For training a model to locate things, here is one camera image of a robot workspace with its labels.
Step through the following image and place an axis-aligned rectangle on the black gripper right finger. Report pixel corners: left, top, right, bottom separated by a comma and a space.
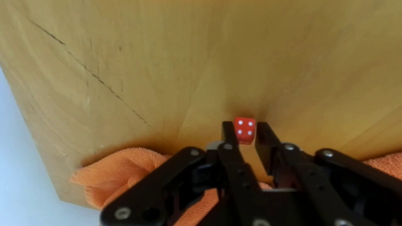
254, 122, 402, 226

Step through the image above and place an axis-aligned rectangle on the light wooden dresser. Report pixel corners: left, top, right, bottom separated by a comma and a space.
0, 0, 402, 208

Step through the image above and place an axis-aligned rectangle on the orange towel cloth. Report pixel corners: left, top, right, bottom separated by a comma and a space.
69, 147, 402, 226

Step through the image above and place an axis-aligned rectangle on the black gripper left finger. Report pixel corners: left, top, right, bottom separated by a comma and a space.
99, 120, 261, 226

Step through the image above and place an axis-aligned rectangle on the small red die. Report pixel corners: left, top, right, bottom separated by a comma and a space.
232, 115, 257, 145

